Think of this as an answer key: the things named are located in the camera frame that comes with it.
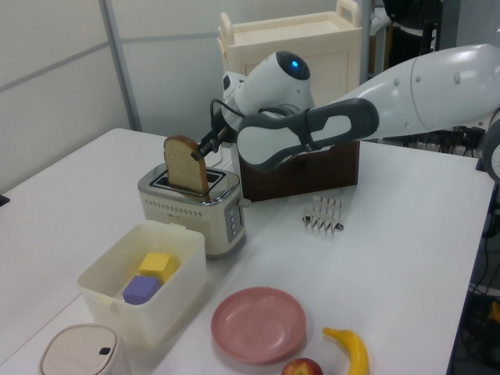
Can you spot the purple block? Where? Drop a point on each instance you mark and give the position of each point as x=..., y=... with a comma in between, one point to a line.
x=138, y=289

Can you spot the white plastic storage container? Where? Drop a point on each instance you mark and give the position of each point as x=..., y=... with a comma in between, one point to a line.
x=156, y=312

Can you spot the dark brown wooden box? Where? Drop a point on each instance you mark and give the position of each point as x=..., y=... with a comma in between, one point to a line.
x=324, y=176

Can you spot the yellow block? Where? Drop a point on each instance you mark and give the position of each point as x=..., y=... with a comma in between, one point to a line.
x=154, y=263

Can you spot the cream two-slot toaster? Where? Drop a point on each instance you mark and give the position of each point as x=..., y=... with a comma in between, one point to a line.
x=187, y=213

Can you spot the metal toast rack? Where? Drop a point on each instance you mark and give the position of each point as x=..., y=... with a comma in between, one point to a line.
x=323, y=216

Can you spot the pink plate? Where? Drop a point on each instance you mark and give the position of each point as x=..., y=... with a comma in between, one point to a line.
x=258, y=326

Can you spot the white container lid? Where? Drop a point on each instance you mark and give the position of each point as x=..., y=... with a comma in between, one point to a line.
x=78, y=351

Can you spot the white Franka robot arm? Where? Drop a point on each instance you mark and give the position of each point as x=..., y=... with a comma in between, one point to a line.
x=426, y=93

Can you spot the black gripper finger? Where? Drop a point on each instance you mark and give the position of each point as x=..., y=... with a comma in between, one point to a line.
x=206, y=137
x=203, y=150

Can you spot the red apple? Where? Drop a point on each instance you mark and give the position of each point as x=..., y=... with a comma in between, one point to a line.
x=301, y=368

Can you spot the yellow banana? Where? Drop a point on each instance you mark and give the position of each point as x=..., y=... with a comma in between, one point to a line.
x=357, y=347

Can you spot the brown-crusted bread slice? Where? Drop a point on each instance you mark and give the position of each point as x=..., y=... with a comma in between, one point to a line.
x=185, y=166

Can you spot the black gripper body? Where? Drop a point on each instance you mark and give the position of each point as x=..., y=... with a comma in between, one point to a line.
x=222, y=136

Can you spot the black flat object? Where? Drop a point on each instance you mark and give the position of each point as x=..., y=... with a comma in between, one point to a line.
x=3, y=201

